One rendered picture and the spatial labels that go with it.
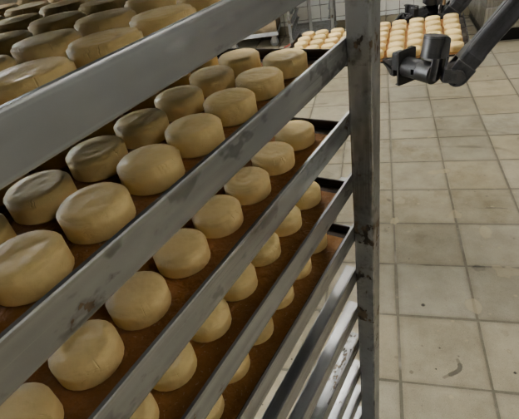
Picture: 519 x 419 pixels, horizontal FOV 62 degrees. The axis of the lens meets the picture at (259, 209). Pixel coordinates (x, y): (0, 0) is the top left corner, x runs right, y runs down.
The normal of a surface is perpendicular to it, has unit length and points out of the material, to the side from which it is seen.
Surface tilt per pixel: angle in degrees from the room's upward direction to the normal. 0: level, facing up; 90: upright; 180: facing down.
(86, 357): 0
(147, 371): 90
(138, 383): 90
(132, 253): 90
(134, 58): 90
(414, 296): 0
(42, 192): 0
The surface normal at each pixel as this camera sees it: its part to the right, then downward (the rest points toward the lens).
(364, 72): -0.50, 0.58
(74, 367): -0.16, -0.80
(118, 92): 0.85, 0.18
